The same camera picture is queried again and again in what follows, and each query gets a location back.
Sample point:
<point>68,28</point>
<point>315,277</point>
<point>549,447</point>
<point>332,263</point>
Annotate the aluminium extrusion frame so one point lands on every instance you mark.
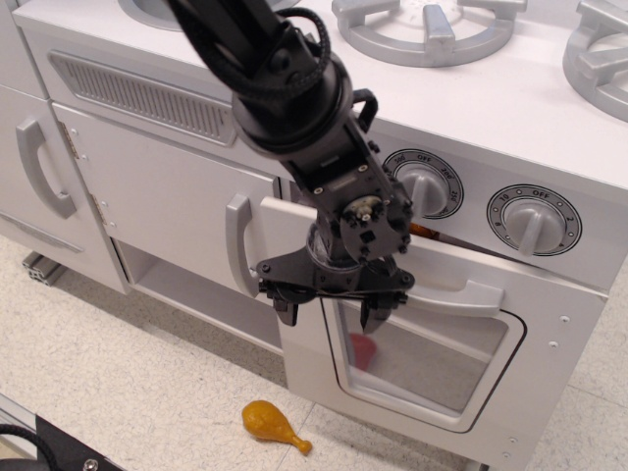
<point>43,269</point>

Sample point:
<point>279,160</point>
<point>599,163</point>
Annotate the grey centre burner grate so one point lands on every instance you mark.
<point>427,34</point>

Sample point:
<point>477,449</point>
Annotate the grey vent grille panel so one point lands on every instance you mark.
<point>146,98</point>

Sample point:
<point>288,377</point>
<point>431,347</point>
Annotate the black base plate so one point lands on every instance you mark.
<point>55,450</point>

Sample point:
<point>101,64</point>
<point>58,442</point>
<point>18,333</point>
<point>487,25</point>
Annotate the grey middle stove knob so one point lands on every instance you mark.
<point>435,188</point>

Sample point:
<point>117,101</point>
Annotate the white cabinet door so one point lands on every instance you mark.
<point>163,199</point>
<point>23,217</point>

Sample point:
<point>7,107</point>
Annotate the white middle cabinet door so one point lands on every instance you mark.
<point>163,199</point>

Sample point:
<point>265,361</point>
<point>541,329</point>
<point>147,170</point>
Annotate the grey left cabinet handle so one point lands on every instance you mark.
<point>30,138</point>

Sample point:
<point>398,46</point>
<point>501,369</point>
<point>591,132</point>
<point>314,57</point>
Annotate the silver sink basin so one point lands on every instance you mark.
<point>154,13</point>

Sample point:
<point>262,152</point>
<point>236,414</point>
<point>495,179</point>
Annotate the amber plastic measuring cup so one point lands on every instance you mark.
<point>418,230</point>

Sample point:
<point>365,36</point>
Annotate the grey right stove knob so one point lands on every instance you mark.
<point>534,220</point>

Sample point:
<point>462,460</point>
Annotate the red white toy sushi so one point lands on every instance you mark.
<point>364,350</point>

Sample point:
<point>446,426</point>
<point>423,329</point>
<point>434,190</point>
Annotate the white toy kitchen body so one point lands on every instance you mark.
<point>507,119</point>

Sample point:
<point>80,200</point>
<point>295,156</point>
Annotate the white left cabinet door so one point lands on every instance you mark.
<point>23,217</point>

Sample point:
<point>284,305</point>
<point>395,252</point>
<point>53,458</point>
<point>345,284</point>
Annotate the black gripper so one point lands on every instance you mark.
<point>297,278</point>

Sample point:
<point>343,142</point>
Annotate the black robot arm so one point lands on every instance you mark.
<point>293,102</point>

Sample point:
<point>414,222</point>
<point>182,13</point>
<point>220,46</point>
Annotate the white oven door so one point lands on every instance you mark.
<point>483,388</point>

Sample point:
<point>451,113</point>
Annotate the grey oven door handle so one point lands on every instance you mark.
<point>473,300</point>

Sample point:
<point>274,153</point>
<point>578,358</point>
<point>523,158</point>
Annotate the grey stove knob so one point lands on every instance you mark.
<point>435,188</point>
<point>534,220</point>

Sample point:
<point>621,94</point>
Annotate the grey burner grate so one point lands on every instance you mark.
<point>591,73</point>
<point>427,34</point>

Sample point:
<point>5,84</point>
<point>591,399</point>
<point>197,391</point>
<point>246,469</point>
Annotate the grey right burner grate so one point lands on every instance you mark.
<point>591,73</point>

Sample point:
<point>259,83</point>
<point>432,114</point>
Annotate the yellow toy chicken drumstick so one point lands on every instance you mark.
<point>265,421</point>

